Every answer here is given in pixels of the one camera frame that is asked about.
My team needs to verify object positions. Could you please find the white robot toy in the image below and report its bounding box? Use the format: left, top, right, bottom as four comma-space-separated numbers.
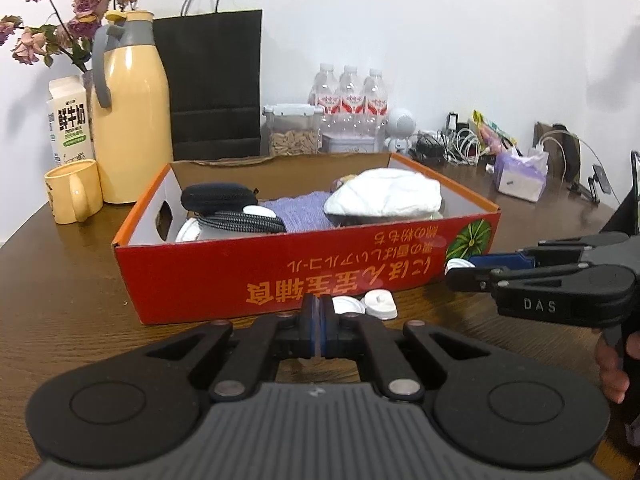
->
387, 107, 421, 154

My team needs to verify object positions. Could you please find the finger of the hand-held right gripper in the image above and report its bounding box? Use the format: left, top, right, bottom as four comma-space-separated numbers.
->
445, 261, 587, 292
470, 236, 592, 269

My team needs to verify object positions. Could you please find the white milk carton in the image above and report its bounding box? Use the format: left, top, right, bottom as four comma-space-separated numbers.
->
47, 76, 96, 166

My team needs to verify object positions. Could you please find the tangle of cables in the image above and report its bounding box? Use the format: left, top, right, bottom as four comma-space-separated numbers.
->
410, 127, 484, 167

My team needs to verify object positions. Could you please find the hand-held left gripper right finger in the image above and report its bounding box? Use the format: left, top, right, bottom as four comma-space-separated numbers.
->
320, 294, 494, 402

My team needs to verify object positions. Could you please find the black paper bag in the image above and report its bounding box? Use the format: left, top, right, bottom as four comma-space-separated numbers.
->
152, 0, 263, 161

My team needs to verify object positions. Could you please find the white crumpled cloth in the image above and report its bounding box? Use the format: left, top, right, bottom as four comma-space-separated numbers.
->
324, 167, 444, 222

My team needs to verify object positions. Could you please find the clear food container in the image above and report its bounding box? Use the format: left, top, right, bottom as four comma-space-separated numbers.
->
262, 104, 324, 157

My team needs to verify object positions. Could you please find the yellow mug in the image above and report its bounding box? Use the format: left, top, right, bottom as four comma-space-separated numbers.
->
44, 159, 104, 225

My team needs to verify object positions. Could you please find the red cardboard box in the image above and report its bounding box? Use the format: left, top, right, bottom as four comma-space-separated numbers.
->
111, 152, 502, 326

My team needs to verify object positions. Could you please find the colourful snack packet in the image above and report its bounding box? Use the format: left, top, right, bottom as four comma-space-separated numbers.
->
472, 110, 519, 154

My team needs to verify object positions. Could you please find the black phone stand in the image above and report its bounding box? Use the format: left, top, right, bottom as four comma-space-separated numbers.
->
569, 164, 614, 204

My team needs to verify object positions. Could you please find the dried pink flower bouquet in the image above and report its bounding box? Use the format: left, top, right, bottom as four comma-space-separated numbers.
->
0, 0, 147, 73

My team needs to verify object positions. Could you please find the black braided cable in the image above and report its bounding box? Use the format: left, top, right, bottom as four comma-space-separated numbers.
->
195, 210, 289, 235

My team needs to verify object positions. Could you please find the purple tin box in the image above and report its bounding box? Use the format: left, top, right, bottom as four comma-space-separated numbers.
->
320, 132, 382, 155

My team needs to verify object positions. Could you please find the white oval case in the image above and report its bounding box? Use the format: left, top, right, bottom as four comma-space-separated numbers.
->
243, 205, 282, 221

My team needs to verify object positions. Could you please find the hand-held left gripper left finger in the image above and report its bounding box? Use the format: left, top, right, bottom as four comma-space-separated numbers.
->
144, 294, 319, 402

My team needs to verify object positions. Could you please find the yellow thermos jug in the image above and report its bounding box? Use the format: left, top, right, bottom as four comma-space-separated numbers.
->
91, 10, 174, 205

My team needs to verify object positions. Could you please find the purple tissue pack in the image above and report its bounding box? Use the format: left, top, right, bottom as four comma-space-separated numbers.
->
492, 150, 549, 203

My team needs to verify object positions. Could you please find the purple knitted cloth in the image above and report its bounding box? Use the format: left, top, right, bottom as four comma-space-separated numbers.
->
260, 192, 342, 233

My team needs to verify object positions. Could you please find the person's right hand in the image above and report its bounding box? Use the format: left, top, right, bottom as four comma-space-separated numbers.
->
595, 332, 640, 405

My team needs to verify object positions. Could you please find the black zip case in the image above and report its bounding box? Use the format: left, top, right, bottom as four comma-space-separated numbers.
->
180, 182, 258, 211

